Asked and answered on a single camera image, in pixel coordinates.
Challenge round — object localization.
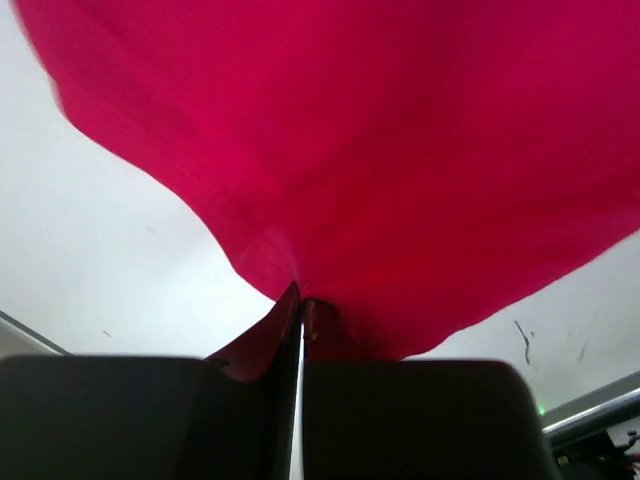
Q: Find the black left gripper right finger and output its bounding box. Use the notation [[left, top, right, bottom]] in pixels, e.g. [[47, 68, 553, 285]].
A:
[[302, 301, 558, 479]]

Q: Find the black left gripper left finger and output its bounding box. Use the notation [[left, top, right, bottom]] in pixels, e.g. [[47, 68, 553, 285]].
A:
[[1, 286, 301, 479]]

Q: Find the pink t-shirt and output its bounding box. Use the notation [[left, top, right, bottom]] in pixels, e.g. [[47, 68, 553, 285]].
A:
[[14, 1, 639, 360]]

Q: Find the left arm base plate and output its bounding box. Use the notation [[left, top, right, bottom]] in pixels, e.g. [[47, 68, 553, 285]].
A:
[[542, 373, 639, 479]]

